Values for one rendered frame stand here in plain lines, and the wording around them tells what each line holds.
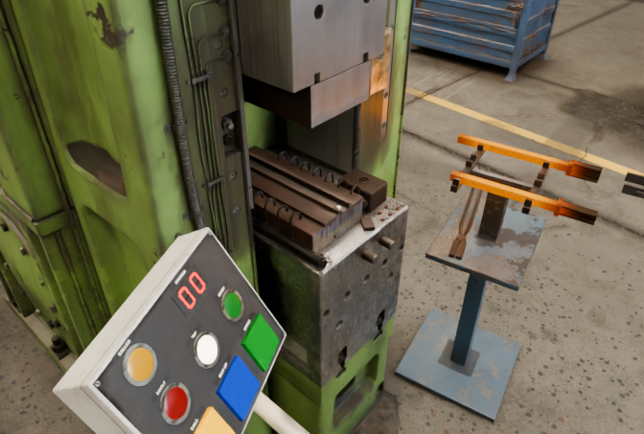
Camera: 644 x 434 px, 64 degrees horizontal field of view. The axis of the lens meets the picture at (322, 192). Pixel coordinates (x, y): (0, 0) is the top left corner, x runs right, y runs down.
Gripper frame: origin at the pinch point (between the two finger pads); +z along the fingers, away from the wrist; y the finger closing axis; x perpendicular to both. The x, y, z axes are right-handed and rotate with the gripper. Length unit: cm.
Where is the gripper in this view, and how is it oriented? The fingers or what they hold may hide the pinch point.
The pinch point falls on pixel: (634, 184)
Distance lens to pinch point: 178.6
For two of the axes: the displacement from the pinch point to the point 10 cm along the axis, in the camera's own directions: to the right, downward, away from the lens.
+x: 0.0, -8.2, -5.7
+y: 5.3, -4.8, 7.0
